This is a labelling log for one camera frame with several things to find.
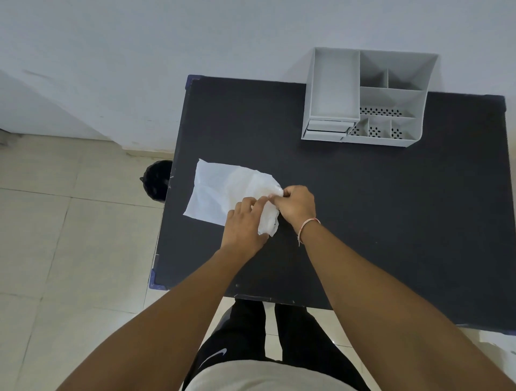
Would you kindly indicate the white shirt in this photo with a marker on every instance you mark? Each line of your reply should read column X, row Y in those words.
column 266, row 376

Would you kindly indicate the white wet wipe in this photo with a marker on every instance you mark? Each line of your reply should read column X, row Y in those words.
column 225, row 191

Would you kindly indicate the person's left fingers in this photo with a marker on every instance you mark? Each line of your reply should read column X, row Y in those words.
column 252, row 203

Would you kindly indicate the grey plastic desk organizer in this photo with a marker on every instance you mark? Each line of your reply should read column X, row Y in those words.
column 371, row 96

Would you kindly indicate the black table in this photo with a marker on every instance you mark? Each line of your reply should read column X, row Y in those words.
column 342, row 201

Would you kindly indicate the person's left forearm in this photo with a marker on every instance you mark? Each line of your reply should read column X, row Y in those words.
column 161, row 322

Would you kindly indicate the person's right forearm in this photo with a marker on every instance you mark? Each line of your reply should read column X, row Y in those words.
column 395, row 314

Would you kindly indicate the black waste bin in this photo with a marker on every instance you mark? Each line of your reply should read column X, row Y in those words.
column 157, row 179

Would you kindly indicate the black trousers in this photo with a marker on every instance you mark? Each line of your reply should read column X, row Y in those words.
column 278, row 342

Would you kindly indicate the person's right hand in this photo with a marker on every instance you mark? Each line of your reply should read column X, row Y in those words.
column 296, row 205

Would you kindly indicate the person's right fingers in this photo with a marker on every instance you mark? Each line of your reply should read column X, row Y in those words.
column 280, row 197

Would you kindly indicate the person's left hand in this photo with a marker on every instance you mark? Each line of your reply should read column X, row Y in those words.
column 242, row 231

